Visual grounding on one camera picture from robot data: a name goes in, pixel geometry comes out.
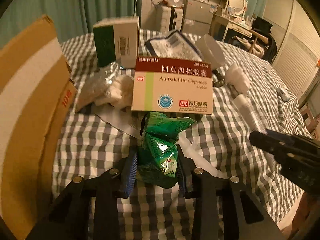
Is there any green foil snack packet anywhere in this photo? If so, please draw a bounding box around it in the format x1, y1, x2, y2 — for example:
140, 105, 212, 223
137, 112, 195, 189

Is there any amoxicillin capsules box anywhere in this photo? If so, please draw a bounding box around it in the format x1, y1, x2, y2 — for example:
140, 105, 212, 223
132, 57, 213, 114

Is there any black white mask pouch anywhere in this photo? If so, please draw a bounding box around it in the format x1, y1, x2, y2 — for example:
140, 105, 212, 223
145, 30, 204, 62

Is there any green white medicine box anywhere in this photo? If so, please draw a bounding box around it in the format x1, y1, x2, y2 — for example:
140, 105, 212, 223
93, 16, 139, 69

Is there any white plastic bottle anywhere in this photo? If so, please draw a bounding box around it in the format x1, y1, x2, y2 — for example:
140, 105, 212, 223
225, 63, 250, 96

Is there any black chair with clothes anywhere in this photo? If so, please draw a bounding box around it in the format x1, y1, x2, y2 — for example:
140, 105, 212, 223
249, 17, 277, 64

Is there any clear plastic cup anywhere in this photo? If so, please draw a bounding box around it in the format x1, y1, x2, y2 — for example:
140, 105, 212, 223
195, 34, 226, 70

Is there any white dressing table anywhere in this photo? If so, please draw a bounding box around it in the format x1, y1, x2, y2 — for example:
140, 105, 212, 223
209, 15, 252, 42

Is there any brown cardboard box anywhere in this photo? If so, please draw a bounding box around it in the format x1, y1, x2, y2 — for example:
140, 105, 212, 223
1, 15, 76, 239

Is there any clear plastic bag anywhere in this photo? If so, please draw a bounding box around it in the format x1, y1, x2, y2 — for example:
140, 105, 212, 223
75, 61, 120, 113

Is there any oval vanity mirror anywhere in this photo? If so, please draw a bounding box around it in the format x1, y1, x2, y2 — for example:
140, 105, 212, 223
228, 0, 247, 15

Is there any grey mini fridge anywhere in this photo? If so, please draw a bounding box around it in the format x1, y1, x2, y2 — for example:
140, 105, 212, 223
182, 0, 215, 36

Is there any white suitcase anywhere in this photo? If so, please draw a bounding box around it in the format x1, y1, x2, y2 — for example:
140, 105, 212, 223
156, 5, 183, 33

